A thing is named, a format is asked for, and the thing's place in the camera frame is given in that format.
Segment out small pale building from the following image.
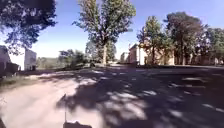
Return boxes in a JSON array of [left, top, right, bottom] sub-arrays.
[[119, 51, 131, 65]]

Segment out beige building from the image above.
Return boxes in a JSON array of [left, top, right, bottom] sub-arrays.
[[127, 42, 176, 67]]

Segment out green bushes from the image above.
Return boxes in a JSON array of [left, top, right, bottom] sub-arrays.
[[57, 48, 92, 70]]

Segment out tall poplar tree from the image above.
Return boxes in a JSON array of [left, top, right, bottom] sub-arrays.
[[72, 0, 137, 66]]

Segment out slim green tree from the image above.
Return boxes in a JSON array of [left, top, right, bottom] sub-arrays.
[[136, 15, 168, 66]]

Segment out low pale building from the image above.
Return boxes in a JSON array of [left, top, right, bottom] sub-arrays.
[[36, 56, 62, 70]]

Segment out broad dark-crowned tree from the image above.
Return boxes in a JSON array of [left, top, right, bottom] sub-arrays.
[[164, 11, 207, 66]]

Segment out white building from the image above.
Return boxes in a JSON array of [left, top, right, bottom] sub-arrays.
[[8, 47, 38, 72]]

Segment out pale sunlit asphalt road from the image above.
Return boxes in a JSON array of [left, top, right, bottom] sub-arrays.
[[0, 64, 224, 128]]

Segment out dry grass strip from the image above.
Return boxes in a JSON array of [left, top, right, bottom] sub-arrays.
[[0, 74, 43, 90]]

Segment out dark overhanging tree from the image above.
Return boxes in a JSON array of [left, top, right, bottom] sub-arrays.
[[0, 0, 58, 56]]

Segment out dark low building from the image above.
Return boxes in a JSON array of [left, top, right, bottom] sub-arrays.
[[0, 45, 22, 77]]

